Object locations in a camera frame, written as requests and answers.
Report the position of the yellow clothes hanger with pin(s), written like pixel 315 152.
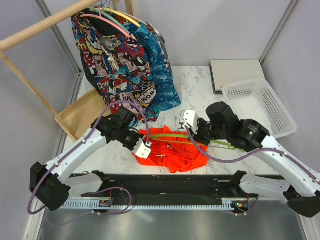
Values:
pixel 130 18

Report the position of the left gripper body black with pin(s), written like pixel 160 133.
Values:
pixel 129 138

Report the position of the white plastic basket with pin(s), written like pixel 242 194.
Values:
pixel 255 99

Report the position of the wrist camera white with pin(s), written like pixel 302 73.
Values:
pixel 142 149
pixel 189 119

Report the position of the wooden clothes rack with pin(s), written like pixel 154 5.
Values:
pixel 55 82

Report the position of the aluminium frame profile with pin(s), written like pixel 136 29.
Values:
pixel 278 30
pixel 41 4

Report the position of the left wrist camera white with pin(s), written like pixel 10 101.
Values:
pixel 142 149

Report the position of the comic print shorts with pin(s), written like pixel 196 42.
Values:
pixel 116 66

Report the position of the white slotted cable duct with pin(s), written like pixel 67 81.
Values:
pixel 96 204

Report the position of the blue leaf print shorts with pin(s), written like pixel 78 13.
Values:
pixel 167 96

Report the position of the grey flat box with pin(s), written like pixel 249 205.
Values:
pixel 225 72

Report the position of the aluminium frame profile left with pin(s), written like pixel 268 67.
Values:
pixel 41 4

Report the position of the aluminium frame profile right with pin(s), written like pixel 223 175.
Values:
pixel 278 30

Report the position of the pink clothes hanger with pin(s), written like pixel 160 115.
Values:
pixel 111 23

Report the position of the mint green clothes hanger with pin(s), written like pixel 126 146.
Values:
pixel 109 17

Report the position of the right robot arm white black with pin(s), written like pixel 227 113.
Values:
pixel 300 186

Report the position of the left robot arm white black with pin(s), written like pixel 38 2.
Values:
pixel 52 183

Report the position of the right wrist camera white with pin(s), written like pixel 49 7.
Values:
pixel 189 119

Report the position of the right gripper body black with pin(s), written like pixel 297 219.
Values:
pixel 206 132

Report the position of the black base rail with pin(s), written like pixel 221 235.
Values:
pixel 213 186

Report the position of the orange mesh shorts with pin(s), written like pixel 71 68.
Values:
pixel 171 149

